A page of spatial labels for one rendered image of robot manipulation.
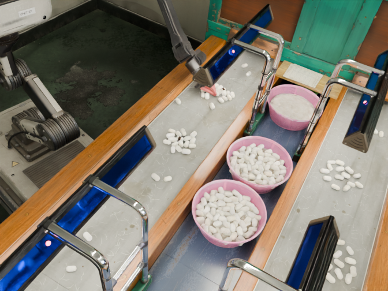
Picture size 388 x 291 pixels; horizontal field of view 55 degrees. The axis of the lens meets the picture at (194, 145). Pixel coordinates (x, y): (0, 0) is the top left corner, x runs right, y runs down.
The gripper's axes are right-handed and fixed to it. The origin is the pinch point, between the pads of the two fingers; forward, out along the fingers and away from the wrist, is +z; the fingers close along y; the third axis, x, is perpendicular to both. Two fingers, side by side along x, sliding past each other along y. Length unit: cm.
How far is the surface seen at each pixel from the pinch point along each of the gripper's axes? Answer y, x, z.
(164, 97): -17.3, 10.3, -14.1
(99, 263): -106, -42, -5
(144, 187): -63, -1, 3
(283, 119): 4.6, -19.7, 27.3
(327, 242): -73, -67, 28
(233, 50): -10.8, -31.4, -13.9
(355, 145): -31, -63, 30
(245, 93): 11.4, -5.7, 10.0
